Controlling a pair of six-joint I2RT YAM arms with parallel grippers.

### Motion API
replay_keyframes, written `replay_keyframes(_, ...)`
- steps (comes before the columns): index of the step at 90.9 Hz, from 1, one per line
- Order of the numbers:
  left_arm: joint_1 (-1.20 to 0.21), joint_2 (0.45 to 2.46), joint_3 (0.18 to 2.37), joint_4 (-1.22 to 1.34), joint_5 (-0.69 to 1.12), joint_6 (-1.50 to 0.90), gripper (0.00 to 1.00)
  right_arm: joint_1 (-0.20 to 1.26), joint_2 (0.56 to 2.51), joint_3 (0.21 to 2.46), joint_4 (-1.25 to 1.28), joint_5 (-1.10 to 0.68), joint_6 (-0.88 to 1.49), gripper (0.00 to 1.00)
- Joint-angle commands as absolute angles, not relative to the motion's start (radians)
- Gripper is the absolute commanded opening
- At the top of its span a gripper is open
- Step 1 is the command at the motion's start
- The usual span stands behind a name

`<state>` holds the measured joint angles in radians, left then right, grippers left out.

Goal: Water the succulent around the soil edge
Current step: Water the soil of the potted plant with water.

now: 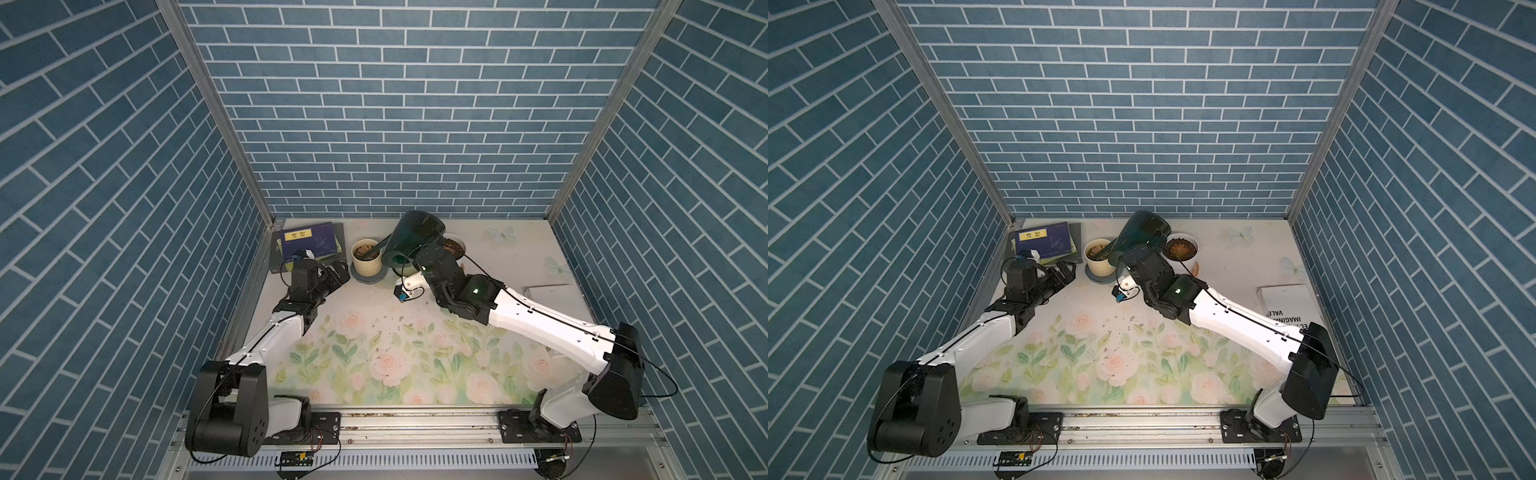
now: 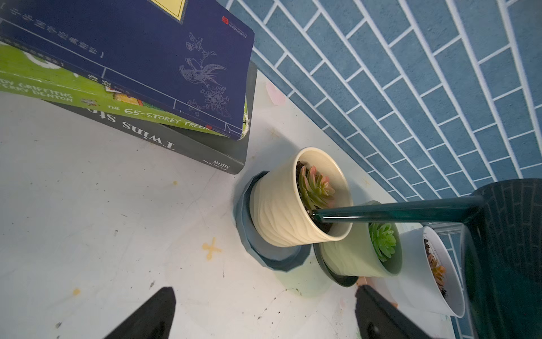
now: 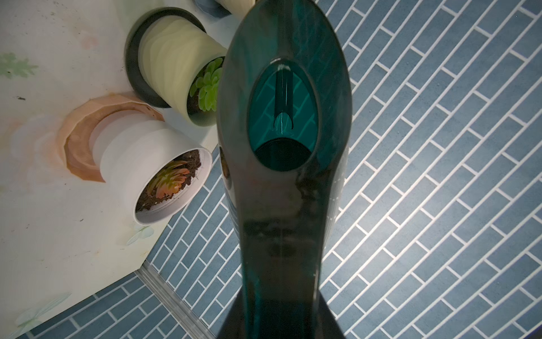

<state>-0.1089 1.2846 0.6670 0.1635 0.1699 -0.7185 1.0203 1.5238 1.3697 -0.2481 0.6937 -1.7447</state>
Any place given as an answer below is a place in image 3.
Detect dark green watering can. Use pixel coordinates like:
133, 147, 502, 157
217, 1, 352, 338

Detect bright green succulent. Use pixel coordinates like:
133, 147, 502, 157
186, 56, 224, 116

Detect white plant pot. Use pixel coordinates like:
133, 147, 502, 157
89, 110, 213, 226

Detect light green plant pot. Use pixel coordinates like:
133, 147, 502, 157
139, 16, 227, 127

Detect blue grey pot saucer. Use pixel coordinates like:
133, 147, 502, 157
194, 0, 231, 19

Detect terracotta pink pot saucer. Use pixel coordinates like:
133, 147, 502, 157
55, 93, 164, 182

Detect dark green round saucer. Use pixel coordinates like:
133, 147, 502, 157
124, 7, 206, 108

